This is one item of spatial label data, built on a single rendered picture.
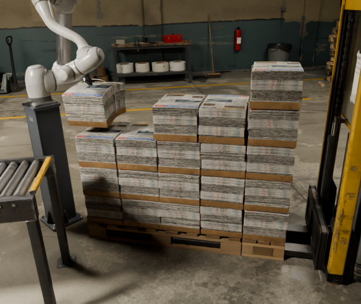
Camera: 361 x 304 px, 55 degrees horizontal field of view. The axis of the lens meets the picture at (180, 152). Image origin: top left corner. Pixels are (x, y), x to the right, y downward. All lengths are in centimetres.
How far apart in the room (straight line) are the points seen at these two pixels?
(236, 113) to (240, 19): 731
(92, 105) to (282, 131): 121
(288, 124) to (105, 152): 120
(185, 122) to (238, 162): 42
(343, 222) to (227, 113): 91
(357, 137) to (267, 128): 48
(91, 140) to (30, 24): 687
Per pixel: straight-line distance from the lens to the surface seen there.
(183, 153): 228
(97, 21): 893
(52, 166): 229
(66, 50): 268
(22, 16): 918
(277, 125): 215
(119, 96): 256
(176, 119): 220
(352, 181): 212
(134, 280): 244
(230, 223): 246
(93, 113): 239
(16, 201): 185
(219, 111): 214
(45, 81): 270
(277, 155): 222
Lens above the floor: 162
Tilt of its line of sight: 22 degrees down
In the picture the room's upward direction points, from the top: 1 degrees counter-clockwise
